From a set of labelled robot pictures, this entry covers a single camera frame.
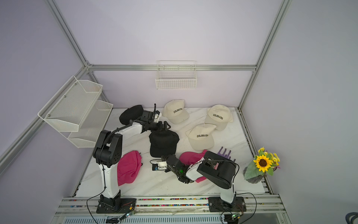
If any plain black cap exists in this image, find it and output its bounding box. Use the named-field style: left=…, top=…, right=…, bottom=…
left=119, top=105, right=144, bottom=125
left=149, top=130, right=180, bottom=158

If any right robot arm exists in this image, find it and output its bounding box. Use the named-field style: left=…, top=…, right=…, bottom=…
left=161, top=151, right=240, bottom=205

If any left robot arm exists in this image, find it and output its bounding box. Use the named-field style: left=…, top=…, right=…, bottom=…
left=93, top=110, right=171, bottom=207

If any right magenta cap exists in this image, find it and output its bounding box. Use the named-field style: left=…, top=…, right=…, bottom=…
left=180, top=150, right=207, bottom=183

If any magenta cap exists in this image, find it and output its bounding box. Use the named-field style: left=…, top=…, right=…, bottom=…
left=180, top=150, right=207, bottom=183
left=117, top=151, right=142, bottom=186

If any cream cap back middle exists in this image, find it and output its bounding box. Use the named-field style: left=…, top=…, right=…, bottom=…
left=162, top=99, right=190, bottom=124

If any cream Colorado cap front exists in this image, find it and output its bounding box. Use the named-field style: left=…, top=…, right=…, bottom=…
left=185, top=124, right=216, bottom=151

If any cream colorado cap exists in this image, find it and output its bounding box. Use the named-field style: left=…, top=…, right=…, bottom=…
left=204, top=105, right=234, bottom=131
left=185, top=124, right=216, bottom=151

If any left magenta cap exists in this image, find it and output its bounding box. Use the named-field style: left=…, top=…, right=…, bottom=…
left=117, top=151, right=142, bottom=186

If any purple pink garden fork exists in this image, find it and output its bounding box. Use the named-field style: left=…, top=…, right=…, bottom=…
left=217, top=147, right=232, bottom=160

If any cream Colorado cap back right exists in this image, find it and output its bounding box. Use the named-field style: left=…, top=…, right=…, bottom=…
left=204, top=105, right=234, bottom=131

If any white two-tier mesh shelf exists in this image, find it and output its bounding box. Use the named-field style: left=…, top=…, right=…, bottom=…
left=38, top=76, right=113, bottom=148

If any sunflower bouquet in pot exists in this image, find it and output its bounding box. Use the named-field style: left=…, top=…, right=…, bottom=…
left=243, top=147, right=281, bottom=184

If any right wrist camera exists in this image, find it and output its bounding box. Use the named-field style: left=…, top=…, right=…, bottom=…
left=152, top=161, right=167, bottom=171

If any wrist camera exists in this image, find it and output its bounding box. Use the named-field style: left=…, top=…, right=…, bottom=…
left=152, top=161, right=167, bottom=171
left=142, top=104, right=161, bottom=123

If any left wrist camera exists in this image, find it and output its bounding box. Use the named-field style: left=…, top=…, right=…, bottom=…
left=142, top=104, right=161, bottom=123

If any white wire wall basket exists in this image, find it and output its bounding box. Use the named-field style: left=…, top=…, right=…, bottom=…
left=155, top=60, right=197, bottom=90

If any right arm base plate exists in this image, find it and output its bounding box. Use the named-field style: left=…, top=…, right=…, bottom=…
left=208, top=197, right=247, bottom=212

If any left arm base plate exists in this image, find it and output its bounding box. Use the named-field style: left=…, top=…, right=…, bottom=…
left=96, top=197, right=137, bottom=214

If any aluminium front rail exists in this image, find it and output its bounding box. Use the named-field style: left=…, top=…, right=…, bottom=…
left=51, top=193, right=291, bottom=224

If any aluminium cage frame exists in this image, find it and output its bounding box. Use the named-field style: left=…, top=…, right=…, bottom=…
left=0, top=0, right=293, bottom=216

